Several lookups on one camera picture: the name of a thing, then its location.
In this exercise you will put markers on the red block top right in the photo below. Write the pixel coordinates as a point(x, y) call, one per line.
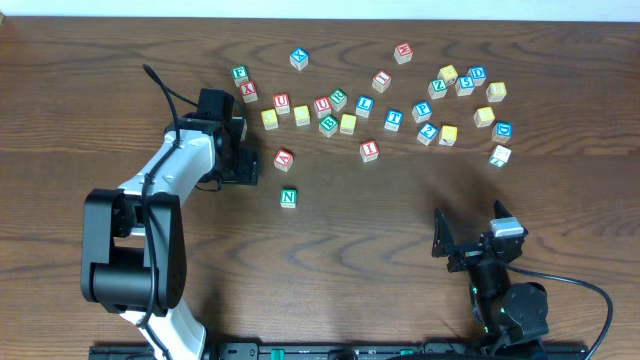
point(403, 53)

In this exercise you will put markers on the white green block right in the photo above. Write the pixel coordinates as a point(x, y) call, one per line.
point(500, 156)

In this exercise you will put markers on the yellow block beside U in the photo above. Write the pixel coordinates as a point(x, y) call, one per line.
point(270, 119)

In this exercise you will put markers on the red A block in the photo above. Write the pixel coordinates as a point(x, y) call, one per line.
point(283, 160)

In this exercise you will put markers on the yellow block far right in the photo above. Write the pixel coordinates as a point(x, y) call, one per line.
point(496, 92)

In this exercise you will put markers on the blue D block upper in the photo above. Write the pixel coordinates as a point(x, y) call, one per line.
point(478, 75)

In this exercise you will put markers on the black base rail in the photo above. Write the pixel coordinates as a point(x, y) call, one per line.
point(429, 350)

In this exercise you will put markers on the yellow block beside B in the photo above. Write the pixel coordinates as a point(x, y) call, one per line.
point(348, 123)

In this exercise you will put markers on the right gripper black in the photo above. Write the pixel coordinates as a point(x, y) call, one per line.
point(470, 252)

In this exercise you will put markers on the blue X block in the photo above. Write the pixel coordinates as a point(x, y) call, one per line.
point(299, 59)

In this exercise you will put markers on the green R block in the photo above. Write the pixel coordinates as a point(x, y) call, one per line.
point(338, 99)

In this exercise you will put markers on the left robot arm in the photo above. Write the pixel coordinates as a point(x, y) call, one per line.
point(134, 261)

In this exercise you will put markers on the green F block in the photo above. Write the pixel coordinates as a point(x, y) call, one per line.
point(240, 75)

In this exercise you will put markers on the red i block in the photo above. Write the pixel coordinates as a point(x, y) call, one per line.
point(369, 150)
point(381, 81)

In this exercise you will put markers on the blue D block lower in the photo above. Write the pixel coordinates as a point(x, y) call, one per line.
point(502, 132)

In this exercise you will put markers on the red I block lower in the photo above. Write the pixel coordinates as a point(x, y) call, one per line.
point(369, 150)

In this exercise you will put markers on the blue d block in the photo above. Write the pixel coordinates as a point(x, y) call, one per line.
point(478, 75)
point(502, 132)

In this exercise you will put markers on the blue 2 block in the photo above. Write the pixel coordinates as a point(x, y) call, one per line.
point(427, 133)

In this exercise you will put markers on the green N block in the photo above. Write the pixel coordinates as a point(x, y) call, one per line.
point(288, 198)

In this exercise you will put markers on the blue P block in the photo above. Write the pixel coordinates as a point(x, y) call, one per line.
point(421, 112)

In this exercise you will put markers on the green B block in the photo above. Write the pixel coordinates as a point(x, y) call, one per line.
point(328, 126)

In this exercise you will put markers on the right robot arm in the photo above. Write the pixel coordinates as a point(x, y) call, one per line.
point(511, 313)

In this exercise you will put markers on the red u block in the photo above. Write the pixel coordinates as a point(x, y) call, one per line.
point(322, 107)
point(281, 103)

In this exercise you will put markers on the blue L block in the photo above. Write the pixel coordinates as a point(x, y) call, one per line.
point(364, 106)

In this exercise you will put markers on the blue 5 block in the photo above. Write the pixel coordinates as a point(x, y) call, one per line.
point(464, 86)

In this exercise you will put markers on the blue T block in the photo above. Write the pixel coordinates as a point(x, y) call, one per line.
point(393, 120)

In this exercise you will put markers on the yellow block centre left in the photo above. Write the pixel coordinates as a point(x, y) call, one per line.
point(302, 115)

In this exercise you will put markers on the red I block upper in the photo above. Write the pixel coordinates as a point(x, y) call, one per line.
point(381, 81)

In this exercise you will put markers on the red Y block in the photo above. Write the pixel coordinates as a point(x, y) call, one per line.
point(248, 92)

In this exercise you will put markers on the yellow block beside 2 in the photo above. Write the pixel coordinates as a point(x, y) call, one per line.
point(448, 135)

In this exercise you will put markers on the green Z block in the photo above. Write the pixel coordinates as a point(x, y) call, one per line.
point(437, 89)

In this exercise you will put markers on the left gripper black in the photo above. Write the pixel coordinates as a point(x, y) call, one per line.
point(248, 167)

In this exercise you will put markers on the yellow block top right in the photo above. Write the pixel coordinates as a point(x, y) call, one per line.
point(448, 74)

